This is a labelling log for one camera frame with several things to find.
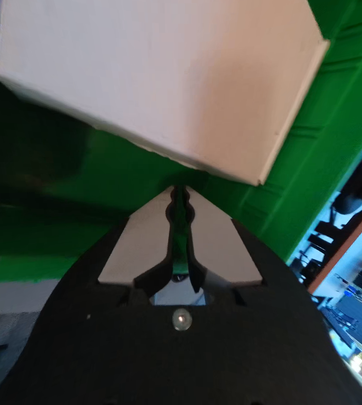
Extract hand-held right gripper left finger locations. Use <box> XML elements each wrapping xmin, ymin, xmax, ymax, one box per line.
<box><xmin>97</xmin><ymin>186</ymin><xmax>177</xmax><ymax>298</ymax></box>

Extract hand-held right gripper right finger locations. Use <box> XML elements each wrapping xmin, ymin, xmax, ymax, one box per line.
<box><xmin>182</xmin><ymin>186</ymin><xmax>263</xmax><ymax>294</ymax></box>

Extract green plastic bin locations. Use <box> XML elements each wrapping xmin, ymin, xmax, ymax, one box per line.
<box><xmin>0</xmin><ymin>0</ymin><xmax>362</xmax><ymax>284</ymax></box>

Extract white cardboard mailer box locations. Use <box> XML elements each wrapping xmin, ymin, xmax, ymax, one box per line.
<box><xmin>0</xmin><ymin>0</ymin><xmax>331</xmax><ymax>186</ymax></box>

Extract wooden-top desk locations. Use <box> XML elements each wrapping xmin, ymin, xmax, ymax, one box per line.
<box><xmin>308</xmin><ymin>194</ymin><xmax>362</xmax><ymax>293</ymax></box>

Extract office chair with black jacket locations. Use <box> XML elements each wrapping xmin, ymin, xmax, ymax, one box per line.
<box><xmin>331</xmin><ymin>138</ymin><xmax>362</xmax><ymax>217</ymax></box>

